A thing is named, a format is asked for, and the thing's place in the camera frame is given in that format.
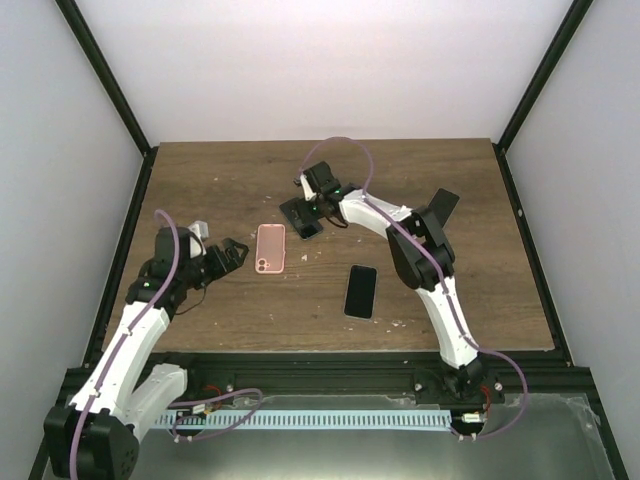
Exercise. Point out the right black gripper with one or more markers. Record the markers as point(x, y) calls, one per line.
point(305, 217)

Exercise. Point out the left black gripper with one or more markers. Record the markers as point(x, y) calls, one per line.
point(234, 260)

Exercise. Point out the teal-edged black phone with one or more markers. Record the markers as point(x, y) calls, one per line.
point(302, 217)

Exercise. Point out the pink phone case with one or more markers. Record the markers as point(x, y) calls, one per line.
point(270, 249)

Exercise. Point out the clear phone case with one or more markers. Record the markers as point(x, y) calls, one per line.
point(360, 292)

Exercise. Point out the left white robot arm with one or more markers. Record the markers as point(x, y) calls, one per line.
point(98, 433)

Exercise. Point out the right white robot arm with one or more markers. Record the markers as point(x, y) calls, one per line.
point(422, 255)

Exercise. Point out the silver-edged black phone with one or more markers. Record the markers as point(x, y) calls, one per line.
point(443, 204)

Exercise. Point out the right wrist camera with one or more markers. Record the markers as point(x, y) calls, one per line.
point(308, 192)

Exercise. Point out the light blue slotted cable duct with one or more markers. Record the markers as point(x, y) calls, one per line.
point(409, 420)

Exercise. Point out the black aluminium frame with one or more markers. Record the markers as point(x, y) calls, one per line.
point(551, 371)

